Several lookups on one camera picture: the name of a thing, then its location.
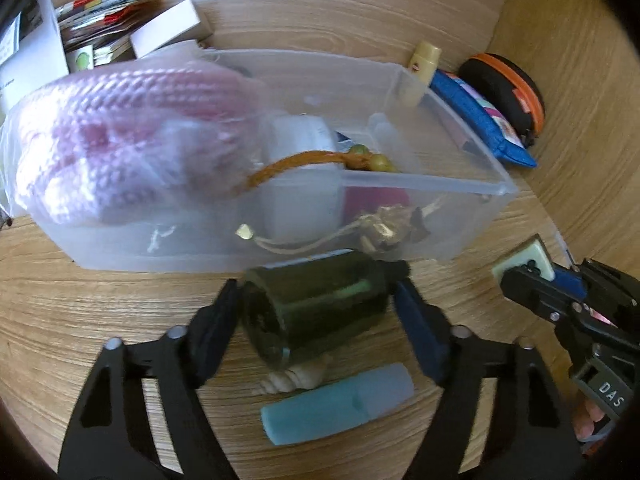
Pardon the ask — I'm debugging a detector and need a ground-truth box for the blue patchwork pouch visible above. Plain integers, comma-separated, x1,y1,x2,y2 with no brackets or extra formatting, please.
430,68,539,170

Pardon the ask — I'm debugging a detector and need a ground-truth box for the clear plastic storage bin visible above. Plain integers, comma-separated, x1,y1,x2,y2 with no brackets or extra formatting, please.
30,47,519,274

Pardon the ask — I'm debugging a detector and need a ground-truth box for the translucent white round jar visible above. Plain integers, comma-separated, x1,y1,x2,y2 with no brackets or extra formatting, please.
259,114,347,244

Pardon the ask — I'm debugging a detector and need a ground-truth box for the cream lotion tube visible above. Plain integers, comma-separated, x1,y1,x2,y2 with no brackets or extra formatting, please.
400,40,444,107

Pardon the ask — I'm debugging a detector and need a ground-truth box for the black case orange zipper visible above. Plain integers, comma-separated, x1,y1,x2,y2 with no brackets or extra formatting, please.
457,52,546,147

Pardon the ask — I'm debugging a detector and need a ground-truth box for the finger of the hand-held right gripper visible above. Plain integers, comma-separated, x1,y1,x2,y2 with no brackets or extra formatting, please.
501,265,588,324
582,258,640,312

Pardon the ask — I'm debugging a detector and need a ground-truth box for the dark green glass bottle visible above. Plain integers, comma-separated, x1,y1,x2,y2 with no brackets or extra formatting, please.
240,249,394,369

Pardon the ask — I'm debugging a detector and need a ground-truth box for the spiral seashell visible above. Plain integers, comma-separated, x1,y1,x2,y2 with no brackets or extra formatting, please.
252,354,334,397

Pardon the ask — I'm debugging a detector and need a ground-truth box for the pink rope in plastic bag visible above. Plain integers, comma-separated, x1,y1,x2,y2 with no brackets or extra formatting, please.
0,39,274,227

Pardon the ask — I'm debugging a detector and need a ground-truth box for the wooden desktop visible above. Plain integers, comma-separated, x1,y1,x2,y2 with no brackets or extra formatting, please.
0,0,601,480

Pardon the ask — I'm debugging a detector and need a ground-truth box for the orange cord with beads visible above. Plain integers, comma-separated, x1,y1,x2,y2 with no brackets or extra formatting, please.
234,143,397,197

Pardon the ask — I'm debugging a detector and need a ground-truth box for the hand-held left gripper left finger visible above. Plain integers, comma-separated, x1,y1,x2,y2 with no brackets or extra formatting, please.
57,277,242,480

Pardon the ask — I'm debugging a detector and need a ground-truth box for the small white cardboard box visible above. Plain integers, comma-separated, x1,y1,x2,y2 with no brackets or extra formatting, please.
129,0,214,60

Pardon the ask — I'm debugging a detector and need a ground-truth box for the pale green square eraser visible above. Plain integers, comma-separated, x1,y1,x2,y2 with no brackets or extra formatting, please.
491,237,555,282

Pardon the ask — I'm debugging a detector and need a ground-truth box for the gold trinket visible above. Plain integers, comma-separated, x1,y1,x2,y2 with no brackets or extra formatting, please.
350,203,432,252

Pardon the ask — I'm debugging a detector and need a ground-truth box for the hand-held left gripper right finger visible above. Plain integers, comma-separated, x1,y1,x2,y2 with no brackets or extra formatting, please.
392,260,587,480

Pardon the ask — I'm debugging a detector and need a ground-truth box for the stack of books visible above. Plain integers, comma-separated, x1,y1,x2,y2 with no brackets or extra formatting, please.
52,0,166,69

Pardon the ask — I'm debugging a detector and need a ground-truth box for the magenta box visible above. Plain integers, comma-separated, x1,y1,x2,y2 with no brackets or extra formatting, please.
342,185,412,222

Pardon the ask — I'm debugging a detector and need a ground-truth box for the teal plastic tube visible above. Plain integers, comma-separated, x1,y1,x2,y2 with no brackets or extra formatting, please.
259,362,416,446

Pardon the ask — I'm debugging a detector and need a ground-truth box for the person's right hand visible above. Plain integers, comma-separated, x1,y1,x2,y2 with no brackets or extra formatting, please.
573,398,609,444

